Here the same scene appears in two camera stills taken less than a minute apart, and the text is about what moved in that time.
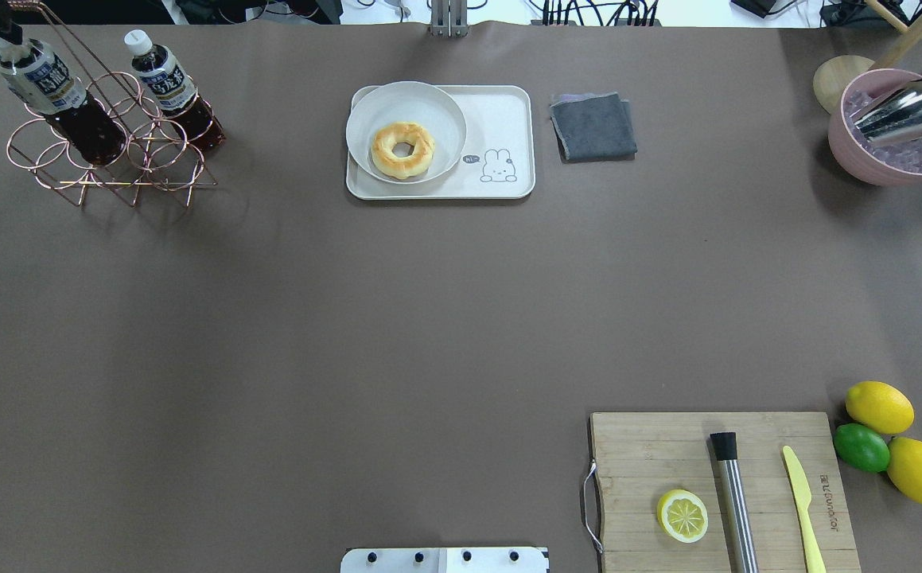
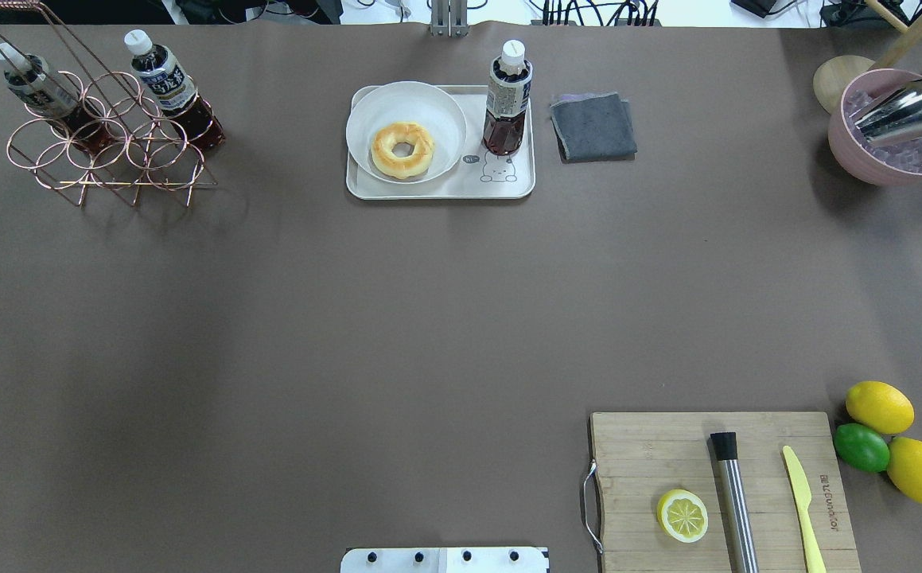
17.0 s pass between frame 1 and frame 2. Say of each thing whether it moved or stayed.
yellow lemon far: stayed
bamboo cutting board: stayed
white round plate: stayed
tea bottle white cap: moved
